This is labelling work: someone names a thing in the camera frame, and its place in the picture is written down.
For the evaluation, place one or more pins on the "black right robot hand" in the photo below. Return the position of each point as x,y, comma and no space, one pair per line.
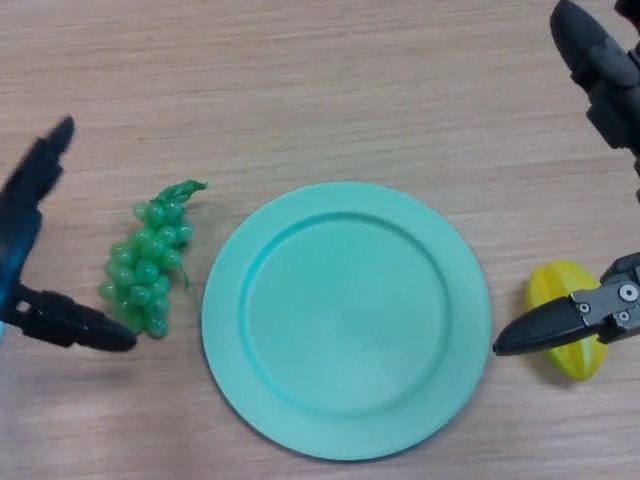
540,330

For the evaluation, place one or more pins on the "yellow starfruit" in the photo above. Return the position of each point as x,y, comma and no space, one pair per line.
550,282

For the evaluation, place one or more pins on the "green grape bunch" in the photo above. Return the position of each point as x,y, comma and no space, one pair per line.
142,260

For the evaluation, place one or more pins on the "green round plate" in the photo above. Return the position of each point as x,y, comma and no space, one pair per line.
345,320

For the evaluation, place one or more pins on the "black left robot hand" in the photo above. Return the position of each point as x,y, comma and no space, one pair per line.
20,220

